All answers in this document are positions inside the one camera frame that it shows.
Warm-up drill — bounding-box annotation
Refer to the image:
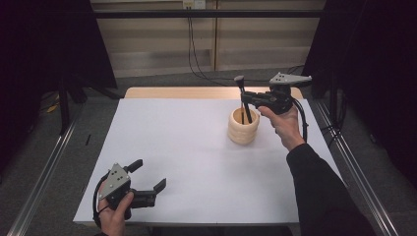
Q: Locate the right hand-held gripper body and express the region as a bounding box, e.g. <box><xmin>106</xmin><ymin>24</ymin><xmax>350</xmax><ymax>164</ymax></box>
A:
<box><xmin>262</xmin><ymin>72</ymin><xmax>313</xmax><ymax>116</ymax></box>

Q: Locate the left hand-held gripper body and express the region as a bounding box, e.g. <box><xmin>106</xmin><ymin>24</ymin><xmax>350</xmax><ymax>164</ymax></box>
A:
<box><xmin>97</xmin><ymin>162</ymin><xmax>156</xmax><ymax>220</ymax></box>

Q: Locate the black makeup brush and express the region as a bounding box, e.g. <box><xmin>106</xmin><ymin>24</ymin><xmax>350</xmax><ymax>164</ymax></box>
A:
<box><xmin>233</xmin><ymin>75</ymin><xmax>254</xmax><ymax>125</ymax></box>

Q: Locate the cream ribbed cup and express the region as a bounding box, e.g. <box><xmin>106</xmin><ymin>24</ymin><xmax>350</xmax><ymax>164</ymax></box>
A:
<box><xmin>227</xmin><ymin>106</ymin><xmax>261</xmax><ymax>146</ymax></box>

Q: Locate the person's right hand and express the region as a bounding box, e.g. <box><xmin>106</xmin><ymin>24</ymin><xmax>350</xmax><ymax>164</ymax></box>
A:
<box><xmin>257</xmin><ymin>104</ymin><xmax>306</xmax><ymax>151</ymax></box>

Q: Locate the person's left hand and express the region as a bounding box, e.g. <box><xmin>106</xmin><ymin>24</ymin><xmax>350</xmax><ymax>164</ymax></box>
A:
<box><xmin>97</xmin><ymin>191</ymin><xmax>135</xmax><ymax>236</ymax></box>

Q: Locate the white table mat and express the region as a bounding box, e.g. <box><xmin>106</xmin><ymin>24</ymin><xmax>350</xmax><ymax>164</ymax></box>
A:
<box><xmin>73</xmin><ymin>97</ymin><xmax>343</xmax><ymax>226</ymax></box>

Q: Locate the black metal stand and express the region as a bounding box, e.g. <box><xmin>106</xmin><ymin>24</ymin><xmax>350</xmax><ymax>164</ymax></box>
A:
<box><xmin>328</xmin><ymin>70</ymin><xmax>339</xmax><ymax>130</ymax></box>
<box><xmin>58</xmin><ymin>74</ymin><xmax>123</xmax><ymax>136</ymax></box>

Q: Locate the black horizontal bar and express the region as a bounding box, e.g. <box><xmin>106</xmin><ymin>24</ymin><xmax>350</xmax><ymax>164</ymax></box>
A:
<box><xmin>92</xmin><ymin>9</ymin><xmax>327</xmax><ymax>20</ymax></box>

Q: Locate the black curtain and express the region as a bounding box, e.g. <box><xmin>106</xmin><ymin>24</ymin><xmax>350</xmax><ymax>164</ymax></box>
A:
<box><xmin>298</xmin><ymin>0</ymin><xmax>417</xmax><ymax>190</ymax></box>
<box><xmin>0</xmin><ymin>0</ymin><xmax>118</xmax><ymax>168</ymax></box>

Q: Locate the black wall cable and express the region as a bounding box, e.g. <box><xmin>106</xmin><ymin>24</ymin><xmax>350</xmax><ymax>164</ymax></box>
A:
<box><xmin>187</xmin><ymin>17</ymin><xmax>230</xmax><ymax>88</ymax></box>
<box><xmin>189</xmin><ymin>17</ymin><xmax>306</xmax><ymax>84</ymax></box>

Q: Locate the left hand-held gripper black cable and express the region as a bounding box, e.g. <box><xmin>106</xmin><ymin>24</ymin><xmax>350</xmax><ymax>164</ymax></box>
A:
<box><xmin>92</xmin><ymin>172</ymin><xmax>111</xmax><ymax>229</ymax></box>

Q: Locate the hand-held gripper black cable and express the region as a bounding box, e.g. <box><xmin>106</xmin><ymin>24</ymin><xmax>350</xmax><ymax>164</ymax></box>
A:
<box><xmin>290</xmin><ymin>97</ymin><xmax>310</xmax><ymax>143</ymax></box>
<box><xmin>92</xmin><ymin>172</ymin><xmax>111</xmax><ymax>229</ymax></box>

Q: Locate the right hand-held gripper black cable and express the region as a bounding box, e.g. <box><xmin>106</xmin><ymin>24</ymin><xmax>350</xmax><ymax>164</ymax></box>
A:
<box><xmin>290</xmin><ymin>97</ymin><xmax>310</xmax><ymax>143</ymax></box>

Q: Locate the black floor cable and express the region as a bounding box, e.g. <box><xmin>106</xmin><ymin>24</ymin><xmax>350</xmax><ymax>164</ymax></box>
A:
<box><xmin>321</xmin><ymin>122</ymin><xmax>344</xmax><ymax>148</ymax></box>

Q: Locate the aluminium rail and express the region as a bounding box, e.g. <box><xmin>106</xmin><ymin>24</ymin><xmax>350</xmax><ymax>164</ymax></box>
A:
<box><xmin>6</xmin><ymin>106</ymin><xmax>86</xmax><ymax>236</ymax></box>
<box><xmin>314</xmin><ymin>99</ymin><xmax>400</xmax><ymax>236</ymax></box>

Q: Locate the white wall socket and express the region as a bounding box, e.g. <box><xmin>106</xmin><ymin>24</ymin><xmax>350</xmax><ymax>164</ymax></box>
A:
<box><xmin>182</xmin><ymin>0</ymin><xmax>207</xmax><ymax>10</ymax></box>

